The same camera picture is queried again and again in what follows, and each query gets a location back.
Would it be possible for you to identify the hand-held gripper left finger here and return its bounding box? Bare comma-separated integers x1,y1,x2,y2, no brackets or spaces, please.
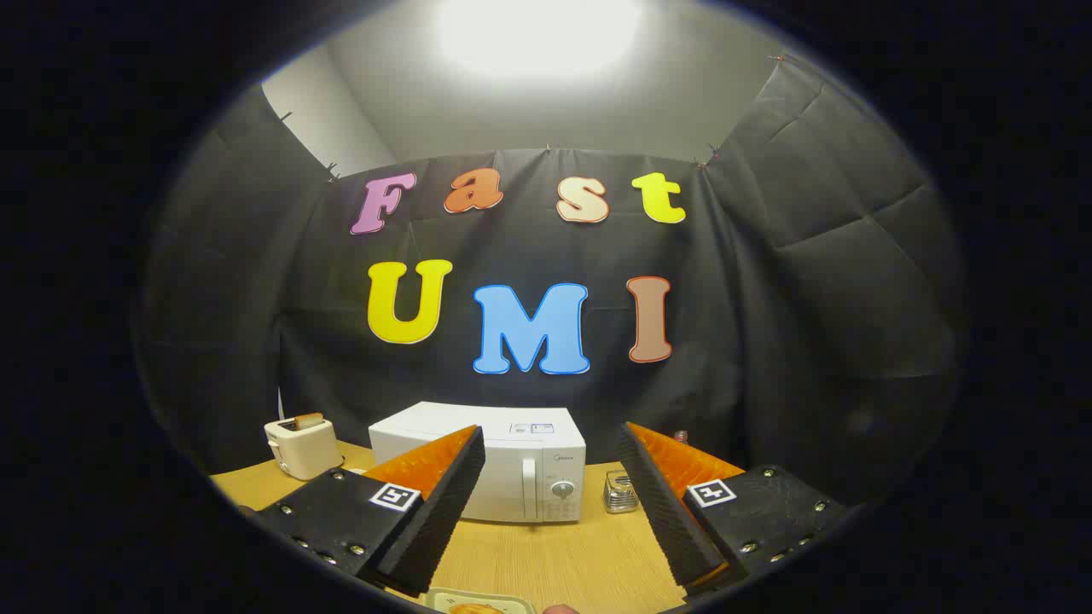
254,424,487,597

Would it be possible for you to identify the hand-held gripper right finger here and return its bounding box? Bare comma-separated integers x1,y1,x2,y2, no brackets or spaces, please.
616,421,850,594

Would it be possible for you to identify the white microwave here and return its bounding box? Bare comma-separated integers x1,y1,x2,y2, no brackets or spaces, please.
369,402,588,524

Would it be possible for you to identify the small square white plate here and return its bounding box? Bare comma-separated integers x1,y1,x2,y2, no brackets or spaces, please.
424,588,537,614

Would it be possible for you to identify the white toaster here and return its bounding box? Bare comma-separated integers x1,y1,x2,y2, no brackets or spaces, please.
264,415,346,481

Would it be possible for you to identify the ceiling light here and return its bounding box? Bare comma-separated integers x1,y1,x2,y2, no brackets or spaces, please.
435,0,645,82

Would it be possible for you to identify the metal wire basket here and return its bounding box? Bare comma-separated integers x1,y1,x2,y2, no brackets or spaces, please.
603,470,640,514

